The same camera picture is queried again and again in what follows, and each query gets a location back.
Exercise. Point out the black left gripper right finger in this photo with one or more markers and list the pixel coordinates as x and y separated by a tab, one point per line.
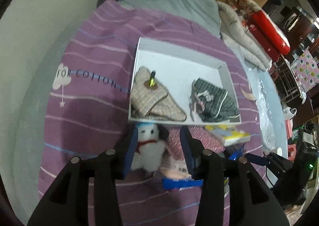
251	200

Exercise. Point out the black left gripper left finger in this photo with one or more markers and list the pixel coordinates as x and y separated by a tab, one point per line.
66	200

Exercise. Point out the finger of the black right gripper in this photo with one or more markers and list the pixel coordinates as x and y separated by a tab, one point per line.
255	159

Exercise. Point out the yellow and blue packet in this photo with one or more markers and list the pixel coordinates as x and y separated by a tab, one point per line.
228	135

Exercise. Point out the blue white bandage packet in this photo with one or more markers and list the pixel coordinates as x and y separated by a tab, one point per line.
170	184

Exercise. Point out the white plush dog toy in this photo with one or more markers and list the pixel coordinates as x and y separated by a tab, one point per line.
150	148

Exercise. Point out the clear plastic wrap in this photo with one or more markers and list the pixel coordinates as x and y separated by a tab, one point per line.
271	118

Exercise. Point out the dark green plaid cloth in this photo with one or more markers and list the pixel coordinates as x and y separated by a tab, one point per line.
211	103

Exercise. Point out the purple striped bed sheet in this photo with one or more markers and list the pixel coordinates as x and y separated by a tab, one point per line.
87	109

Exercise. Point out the colourful patterned box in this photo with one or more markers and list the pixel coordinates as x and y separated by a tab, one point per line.
306	70

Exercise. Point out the white cardboard box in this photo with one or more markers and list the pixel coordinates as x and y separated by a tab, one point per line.
177	67

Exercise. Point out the beige plaid cloth bag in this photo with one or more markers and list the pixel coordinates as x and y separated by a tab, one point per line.
151	100

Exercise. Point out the folded white quilt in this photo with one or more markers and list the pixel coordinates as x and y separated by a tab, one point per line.
232	27

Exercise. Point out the grey blanket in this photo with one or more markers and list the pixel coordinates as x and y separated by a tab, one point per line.
174	1

